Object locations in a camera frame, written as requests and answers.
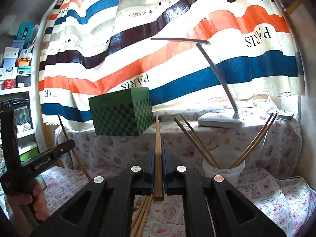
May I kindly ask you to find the person's left hand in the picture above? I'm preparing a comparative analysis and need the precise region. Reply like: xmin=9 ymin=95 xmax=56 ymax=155
xmin=7 ymin=181 xmax=50 ymax=236

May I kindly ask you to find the translucent white plastic cup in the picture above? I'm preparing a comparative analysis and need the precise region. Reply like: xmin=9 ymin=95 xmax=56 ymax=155
xmin=202 ymin=149 xmax=245 ymax=185

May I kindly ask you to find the baby bear print cloth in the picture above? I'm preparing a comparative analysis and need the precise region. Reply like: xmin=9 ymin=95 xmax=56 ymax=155
xmin=66 ymin=109 xmax=302 ymax=178

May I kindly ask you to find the white desk lamp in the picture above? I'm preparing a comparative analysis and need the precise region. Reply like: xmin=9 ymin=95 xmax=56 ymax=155
xmin=150 ymin=37 xmax=244 ymax=130

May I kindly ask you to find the green checkered box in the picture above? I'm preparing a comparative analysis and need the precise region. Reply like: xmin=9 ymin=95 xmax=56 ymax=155
xmin=89 ymin=87 xmax=153 ymax=136

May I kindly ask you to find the shelf with boxes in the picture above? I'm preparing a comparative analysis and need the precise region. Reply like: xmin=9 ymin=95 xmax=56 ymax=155
xmin=1 ymin=22 xmax=39 ymax=162

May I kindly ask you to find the striped Hermes Paris curtain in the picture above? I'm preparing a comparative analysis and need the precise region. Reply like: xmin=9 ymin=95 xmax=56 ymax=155
xmin=39 ymin=0 xmax=304 ymax=125

